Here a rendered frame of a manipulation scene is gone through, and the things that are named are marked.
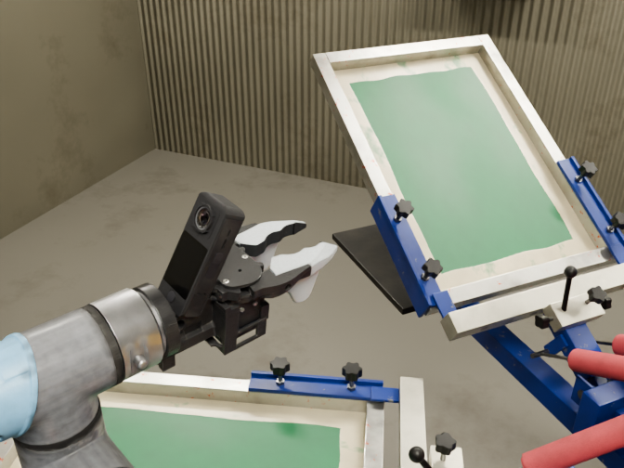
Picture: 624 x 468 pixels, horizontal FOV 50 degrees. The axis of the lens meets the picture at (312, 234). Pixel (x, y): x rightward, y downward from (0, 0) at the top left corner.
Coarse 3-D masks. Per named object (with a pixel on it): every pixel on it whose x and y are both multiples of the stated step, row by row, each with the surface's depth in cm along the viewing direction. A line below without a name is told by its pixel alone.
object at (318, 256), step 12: (300, 252) 68; (312, 252) 68; (324, 252) 68; (276, 264) 66; (288, 264) 66; (300, 264) 66; (312, 264) 66; (324, 264) 68; (312, 276) 69; (300, 288) 69; (312, 288) 70; (300, 300) 70
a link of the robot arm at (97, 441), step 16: (96, 416) 57; (80, 432) 56; (96, 432) 57; (16, 448) 57; (32, 448) 55; (48, 448) 55; (64, 448) 55; (80, 448) 56; (96, 448) 56; (112, 448) 57; (32, 464) 56; (48, 464) 55; (64, 464) 55; (80, 464) 55; (96, 464) 55; (112, 464) 55; (128, 464) 56
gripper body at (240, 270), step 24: (240, 264) 64; (144, 288) 60; (216, 288) 62; (168, 312) 58; (216, 312) 64; (240, 312) 65; (264, 312) 67; (168, 336) 58; (192, 336) 63; (216, 336) 67; (168, 360) 63
